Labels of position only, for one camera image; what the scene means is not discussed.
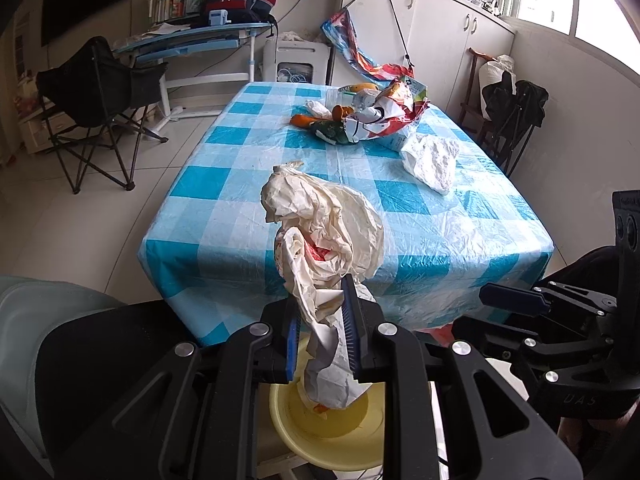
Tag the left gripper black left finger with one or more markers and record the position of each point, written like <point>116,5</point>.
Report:
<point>127,393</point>

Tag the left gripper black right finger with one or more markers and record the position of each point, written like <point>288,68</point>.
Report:
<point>447,406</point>

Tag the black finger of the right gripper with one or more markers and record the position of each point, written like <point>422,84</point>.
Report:
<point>514,299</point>

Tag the cream plastic bag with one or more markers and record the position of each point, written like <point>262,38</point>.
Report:
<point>326,232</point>

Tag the red orange snack bag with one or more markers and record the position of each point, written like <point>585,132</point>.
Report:
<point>400,104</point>

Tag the long orange peel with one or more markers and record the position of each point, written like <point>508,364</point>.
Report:
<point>303,121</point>

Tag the green knitted toy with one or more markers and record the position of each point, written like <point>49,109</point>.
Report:
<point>330,132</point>

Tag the curved orange peel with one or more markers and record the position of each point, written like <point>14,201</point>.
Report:
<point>339,112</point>

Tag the yellow plastic basin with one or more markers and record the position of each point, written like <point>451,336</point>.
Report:
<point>344,440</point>

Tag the pale green plastic bin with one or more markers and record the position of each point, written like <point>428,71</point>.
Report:
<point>30,354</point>

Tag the blue white checkered tablecloth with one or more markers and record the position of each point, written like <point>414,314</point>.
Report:
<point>212,251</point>

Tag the white crumpled plastic bag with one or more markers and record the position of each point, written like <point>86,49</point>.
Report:
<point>431,160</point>

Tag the dark chair with clothes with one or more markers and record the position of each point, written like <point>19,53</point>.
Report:
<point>512,119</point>

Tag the white filled bag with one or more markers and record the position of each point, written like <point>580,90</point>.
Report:
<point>491,72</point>

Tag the white crumpled tissue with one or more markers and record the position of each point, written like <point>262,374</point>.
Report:
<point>318,110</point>

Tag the yellow mango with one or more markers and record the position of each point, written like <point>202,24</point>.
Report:
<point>361,86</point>

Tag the black folding camp chair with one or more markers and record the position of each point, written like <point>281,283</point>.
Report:
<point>92,123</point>

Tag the black metal hanger rod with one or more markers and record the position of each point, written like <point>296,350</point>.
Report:
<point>383,28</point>

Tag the white plastic storage stool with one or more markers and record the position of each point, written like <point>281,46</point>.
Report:
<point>301,62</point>

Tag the colourful hanging cloth bag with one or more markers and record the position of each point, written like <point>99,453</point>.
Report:
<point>341,33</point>

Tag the blue white study desk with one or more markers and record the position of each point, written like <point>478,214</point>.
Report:
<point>196,57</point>

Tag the blue desk device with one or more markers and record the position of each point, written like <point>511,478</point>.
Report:
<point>218,17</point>

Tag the white wall cabinet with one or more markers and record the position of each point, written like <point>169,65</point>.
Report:
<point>442,32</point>

